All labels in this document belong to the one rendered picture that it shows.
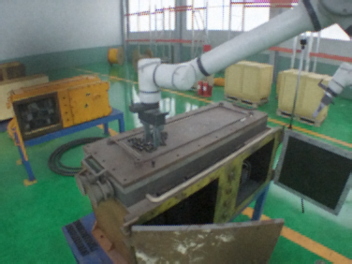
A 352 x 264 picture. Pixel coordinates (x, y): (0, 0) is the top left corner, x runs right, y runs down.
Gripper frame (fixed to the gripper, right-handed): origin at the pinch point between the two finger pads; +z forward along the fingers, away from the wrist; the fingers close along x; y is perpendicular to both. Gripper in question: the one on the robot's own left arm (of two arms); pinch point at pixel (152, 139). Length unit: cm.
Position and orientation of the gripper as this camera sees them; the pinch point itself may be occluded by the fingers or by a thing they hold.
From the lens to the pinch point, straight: 98.0
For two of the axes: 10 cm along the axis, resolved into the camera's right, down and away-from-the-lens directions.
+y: 7.4, -2.8, 6.2
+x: -6.8, -3.1, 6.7
